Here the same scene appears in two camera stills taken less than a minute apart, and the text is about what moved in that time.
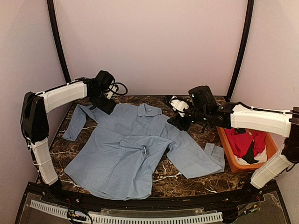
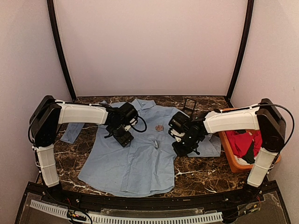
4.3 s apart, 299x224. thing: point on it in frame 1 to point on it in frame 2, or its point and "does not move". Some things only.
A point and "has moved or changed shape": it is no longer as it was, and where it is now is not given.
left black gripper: (109, 108) to (124, 140)
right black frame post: (242, 50) does not move
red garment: (238, 142) does not move
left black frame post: (51, 10) does not move
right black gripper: (179, 122) to (180, 151)
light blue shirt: (115, 154) has moved or changed shape
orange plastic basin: (271, 149) does not move
